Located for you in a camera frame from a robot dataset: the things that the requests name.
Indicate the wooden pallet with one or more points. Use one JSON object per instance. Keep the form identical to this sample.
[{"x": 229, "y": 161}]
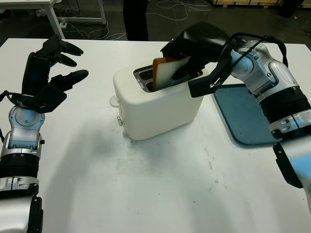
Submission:
[{"x": 252, "y": 2}]

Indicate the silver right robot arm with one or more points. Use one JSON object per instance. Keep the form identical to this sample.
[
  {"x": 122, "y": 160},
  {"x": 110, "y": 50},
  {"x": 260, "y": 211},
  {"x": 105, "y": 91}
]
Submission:
[{"x": 262, "y": 70}]

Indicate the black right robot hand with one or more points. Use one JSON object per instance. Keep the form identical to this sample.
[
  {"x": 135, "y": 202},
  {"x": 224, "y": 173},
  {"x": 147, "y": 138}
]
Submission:
[{"x": 204, "y": 43}]

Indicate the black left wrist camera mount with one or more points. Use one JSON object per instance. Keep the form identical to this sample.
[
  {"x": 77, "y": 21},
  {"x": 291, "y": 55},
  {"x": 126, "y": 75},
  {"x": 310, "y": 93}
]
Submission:
[{"x": 48, "y": 99}]

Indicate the blue plastic tray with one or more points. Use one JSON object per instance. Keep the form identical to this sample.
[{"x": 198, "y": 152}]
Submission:
[{"x": 243, "y": 114}]

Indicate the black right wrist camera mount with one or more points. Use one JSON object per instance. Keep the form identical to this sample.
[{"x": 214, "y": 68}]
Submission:
[{"x": 201, "y": 86}]

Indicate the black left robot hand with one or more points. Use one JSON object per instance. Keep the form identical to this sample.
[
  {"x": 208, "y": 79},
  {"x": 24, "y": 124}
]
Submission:
[{"x": 36, "y": 72}]

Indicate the black bin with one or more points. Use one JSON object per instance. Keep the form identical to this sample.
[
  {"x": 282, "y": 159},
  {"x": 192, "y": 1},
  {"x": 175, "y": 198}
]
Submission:
[{"x": 286, "y": 8}]

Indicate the white power strip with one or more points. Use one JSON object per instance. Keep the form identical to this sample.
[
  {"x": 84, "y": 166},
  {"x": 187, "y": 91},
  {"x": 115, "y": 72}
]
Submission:
[{"x": 63, "y": 24}]

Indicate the slice of toast bread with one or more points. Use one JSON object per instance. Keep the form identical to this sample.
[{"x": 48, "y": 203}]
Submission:
[{"x": 165, "y": 72}]

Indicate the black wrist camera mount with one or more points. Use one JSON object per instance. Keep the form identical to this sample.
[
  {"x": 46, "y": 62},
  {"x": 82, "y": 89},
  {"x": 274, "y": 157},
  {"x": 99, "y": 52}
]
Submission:
[
  {"x": 201, "y": 86},
  {"x": 48, "y": 99}
]

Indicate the white two-slot toaster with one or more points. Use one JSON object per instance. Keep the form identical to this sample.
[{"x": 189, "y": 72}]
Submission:
[{"x": 158, "y": 114}]

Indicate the white background desk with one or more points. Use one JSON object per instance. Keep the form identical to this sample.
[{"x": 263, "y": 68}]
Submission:
[{"x": 52, "y": 17}]

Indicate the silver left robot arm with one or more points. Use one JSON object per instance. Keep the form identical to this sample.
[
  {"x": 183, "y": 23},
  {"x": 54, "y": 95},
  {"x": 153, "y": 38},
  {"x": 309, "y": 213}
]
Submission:
[{"x": 22, "y": 136}]

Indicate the person in black trousers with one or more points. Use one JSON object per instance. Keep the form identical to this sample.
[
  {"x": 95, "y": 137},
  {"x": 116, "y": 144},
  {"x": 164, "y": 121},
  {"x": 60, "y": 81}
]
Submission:
[{"x": 136, "y": 19}]

